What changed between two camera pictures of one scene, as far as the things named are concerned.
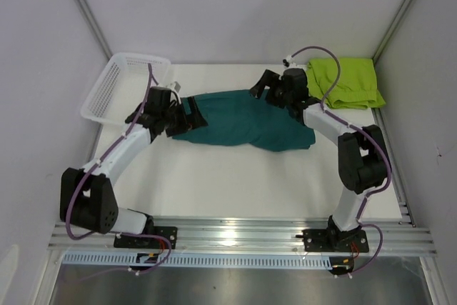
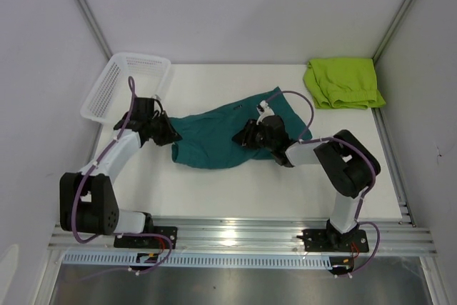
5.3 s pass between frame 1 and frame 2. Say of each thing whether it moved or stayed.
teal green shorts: moved
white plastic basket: stayed
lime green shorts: stayed
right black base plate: stayed
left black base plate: stayed
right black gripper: moved
